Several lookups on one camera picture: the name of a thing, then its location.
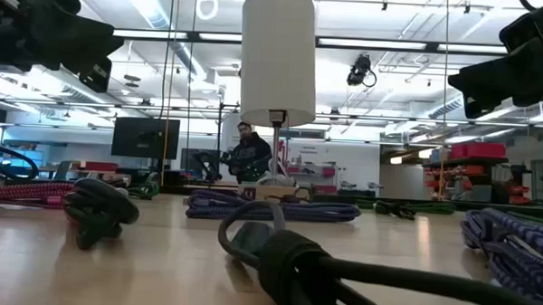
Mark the white hanging cable ring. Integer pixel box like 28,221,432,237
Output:
195,0,220,22

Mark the thick black cable loop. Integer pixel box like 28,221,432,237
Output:
0,132,42,182

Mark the red storage bin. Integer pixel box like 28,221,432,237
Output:
450,139,508,162

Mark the small black monitor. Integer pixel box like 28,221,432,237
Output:
179,148,222,175

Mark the black cable with red band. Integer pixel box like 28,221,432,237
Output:
61,176,141,253

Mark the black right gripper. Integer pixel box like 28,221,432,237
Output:
446,0,543,121

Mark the black ceiling camera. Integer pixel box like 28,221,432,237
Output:
346,52,379,90

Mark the large black monitor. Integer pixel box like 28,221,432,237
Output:
110,116,181,160

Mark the thin black cable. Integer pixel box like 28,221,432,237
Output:
373,199,418,221

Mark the maroon braided cable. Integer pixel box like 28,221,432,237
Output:
0,180,76,210

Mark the green braided cable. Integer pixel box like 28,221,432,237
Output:
355,198,457,217
125,172,162,201
506,210,543,226

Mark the black hanging cord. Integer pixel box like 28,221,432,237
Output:
157,0,176,123

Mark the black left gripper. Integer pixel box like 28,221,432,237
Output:
0,0,127,94

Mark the white shade table lamp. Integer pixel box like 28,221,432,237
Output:
235,0,321,207

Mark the dark blue braided cable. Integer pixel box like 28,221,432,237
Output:
185,187,362,226

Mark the yellow hanging cord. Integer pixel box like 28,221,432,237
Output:
160,0,181,186

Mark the black cable with velcro strap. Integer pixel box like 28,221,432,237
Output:
214,199,543,305

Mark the red case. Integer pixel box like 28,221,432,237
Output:
79,160,119,174

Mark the person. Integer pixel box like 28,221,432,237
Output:
227,120,274,186

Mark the black shelving rack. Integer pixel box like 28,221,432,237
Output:
421,152,539,206

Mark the black aluminium table frame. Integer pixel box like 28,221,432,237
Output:
158,182,543,222

